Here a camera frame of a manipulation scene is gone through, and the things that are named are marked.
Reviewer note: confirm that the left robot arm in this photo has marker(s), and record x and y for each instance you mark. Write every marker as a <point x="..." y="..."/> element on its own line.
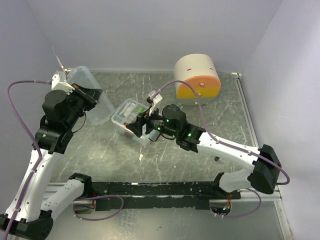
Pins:
<point x="29" y="216"/>

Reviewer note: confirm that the aluminium frame rail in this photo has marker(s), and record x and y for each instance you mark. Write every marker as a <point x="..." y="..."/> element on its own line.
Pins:
<point x="265" y="176"/>

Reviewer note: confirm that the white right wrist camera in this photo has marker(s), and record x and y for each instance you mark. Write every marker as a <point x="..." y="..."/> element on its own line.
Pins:
<point x="154" y="99"/>

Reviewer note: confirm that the clear packet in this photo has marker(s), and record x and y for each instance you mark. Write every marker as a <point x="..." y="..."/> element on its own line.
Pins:
<point x="127" y="109"/>

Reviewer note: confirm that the round drawer cabinet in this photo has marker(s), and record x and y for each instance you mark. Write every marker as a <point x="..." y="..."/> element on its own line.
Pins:
<point x="196" y="75"/>

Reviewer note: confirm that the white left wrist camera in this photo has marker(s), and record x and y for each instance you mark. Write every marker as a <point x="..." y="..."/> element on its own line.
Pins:
<point x="59" y="82"/>

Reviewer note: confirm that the clear compartment tray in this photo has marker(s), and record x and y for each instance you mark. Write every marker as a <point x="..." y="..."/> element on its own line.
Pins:
<point x="123" y="121"/>

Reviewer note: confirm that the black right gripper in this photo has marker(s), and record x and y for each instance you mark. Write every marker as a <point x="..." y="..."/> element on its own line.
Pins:
<point x="136" y="125"/>

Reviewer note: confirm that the green sachet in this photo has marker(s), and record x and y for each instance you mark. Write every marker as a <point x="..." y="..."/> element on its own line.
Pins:
<point x="140" y="110"/>

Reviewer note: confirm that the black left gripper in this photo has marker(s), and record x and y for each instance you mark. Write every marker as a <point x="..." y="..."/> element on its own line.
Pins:
<point x="91" y="96"/>

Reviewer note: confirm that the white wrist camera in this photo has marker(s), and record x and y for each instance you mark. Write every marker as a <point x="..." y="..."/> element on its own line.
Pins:
<point x="59" y="82"/>
<point x="154" y="99"/>

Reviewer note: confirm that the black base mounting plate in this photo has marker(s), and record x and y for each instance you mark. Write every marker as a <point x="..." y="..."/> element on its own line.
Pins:
<point x="161" y="195"/>

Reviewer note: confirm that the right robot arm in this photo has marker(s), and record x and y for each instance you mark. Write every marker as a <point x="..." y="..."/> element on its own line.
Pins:
<point x="172" y="121"/>

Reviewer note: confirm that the clear plastic box lid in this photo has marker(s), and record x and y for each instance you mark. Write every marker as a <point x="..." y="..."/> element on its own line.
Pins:
<point x="103" y="109"/>

